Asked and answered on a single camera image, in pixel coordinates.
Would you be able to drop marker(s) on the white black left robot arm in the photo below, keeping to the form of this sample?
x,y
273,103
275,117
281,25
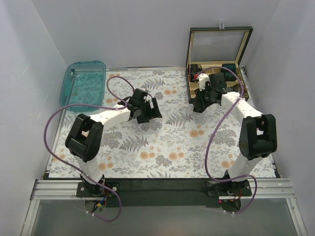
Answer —
x,y
84,138

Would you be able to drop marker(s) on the teal transparent plastic tray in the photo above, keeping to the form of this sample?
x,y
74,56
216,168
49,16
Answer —
x,y
83,83

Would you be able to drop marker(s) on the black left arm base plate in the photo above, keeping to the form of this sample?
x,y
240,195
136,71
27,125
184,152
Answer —
x,y
88,190

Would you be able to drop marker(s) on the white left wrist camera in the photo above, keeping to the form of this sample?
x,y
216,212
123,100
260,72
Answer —
x,y
148,97

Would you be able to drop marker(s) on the brown patterned rolled tie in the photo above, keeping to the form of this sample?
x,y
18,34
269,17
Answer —
x,y
238,88

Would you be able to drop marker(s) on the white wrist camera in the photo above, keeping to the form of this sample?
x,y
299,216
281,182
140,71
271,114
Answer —
x,y
203,78
148,97

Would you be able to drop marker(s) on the dark green rolled tie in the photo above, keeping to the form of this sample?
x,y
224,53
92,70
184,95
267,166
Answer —
x,y
230,77
228,67

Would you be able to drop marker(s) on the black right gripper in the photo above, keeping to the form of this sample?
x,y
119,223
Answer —
x,y
201,101

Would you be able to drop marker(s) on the aluminium frame rail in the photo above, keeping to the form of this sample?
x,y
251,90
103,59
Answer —
x,y
163,207

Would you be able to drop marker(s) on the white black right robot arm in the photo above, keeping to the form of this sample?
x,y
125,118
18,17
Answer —
x,y
258,135

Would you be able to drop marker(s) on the floral patterned table mat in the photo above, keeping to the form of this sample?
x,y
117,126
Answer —
x,y
180,144

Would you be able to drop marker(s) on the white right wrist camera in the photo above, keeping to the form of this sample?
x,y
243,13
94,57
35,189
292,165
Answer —
x,y
203,78

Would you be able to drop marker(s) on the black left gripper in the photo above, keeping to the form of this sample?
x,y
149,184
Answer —
x,y
148,111

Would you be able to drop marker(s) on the dark green tie box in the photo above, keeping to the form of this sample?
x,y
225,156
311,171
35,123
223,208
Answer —
x,y
212,47

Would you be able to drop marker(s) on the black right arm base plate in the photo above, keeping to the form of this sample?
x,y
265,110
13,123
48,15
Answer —
x,y
229,189

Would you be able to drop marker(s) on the dark floral rolled tie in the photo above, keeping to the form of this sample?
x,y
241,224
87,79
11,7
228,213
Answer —
x,y
194,68

